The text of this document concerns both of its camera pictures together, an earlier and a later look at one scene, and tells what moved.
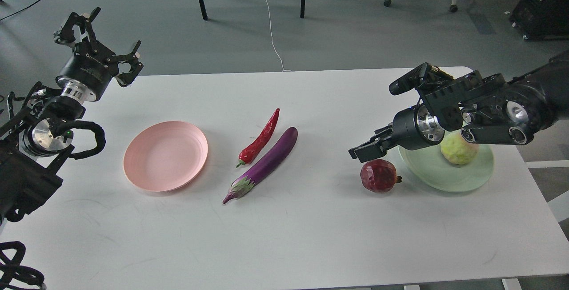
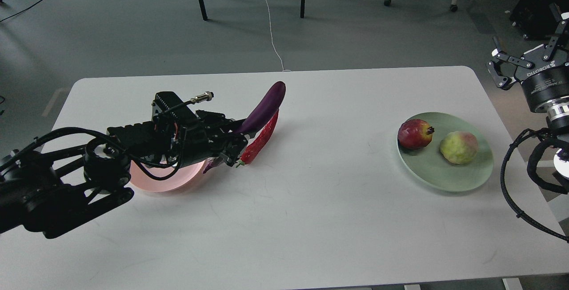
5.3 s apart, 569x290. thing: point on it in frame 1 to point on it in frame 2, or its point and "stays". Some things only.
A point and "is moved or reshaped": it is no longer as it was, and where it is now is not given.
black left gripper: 91,62 to 201,136
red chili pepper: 249,153 stays
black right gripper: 412,127 to 543,71
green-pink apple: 457,150 stays
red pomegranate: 379,176 is moved or reshaped
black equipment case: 541,12 stays
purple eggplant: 242,185 to 266,109
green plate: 427,167 stays
